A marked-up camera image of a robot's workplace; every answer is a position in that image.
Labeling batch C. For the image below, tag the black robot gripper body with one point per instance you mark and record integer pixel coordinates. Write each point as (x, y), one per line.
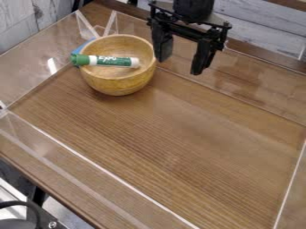
(189, 19)

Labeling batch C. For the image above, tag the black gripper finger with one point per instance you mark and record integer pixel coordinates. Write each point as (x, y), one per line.
(203, 57)
(161, 44)

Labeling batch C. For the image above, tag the green Expo marker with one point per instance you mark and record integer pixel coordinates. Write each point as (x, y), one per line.
(129, 62)

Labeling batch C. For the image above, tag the brown wooden bowl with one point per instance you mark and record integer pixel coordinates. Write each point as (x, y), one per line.
(119, 81)

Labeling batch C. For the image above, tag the blue block behind bowl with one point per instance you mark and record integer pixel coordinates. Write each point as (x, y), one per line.
(77, 58)

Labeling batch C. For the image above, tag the clear acrylic tray walls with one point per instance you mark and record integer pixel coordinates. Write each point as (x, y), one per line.
(200, 152)

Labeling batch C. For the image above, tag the black table leg bracket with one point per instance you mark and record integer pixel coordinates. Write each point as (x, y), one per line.
(48, 221)

